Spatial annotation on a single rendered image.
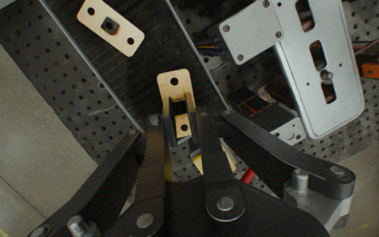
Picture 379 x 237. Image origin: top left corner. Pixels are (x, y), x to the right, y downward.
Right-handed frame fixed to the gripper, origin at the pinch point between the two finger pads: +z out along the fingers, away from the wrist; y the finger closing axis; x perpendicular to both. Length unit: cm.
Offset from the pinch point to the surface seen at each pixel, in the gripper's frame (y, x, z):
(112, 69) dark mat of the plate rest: -8.4, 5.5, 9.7
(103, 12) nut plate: -7.3, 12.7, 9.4
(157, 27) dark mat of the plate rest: -0.9, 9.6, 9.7
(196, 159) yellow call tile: 0.8, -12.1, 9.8
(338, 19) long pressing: 39.6, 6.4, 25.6
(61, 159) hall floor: -114, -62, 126
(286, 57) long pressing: 26.5, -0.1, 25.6
